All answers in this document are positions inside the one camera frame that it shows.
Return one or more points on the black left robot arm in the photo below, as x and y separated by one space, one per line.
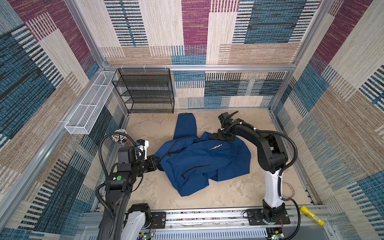
120 222

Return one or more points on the metal cup of pens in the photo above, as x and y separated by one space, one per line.
121 140

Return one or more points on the blue zip jacket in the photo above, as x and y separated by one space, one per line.
190 162

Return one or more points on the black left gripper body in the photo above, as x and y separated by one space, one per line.
153 163

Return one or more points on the clear tape roll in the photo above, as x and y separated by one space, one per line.
288 190

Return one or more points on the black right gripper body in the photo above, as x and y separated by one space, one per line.
223 132

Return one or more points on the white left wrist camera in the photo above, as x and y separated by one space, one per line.
142 145

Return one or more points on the black wire mesh shelf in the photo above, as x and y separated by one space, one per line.
145 90

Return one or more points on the white wire mesh basket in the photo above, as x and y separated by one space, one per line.
88 110

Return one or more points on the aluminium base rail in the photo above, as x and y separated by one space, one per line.
231 224

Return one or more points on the yellow marker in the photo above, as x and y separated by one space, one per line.
311 215

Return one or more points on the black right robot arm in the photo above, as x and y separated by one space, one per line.
276 153

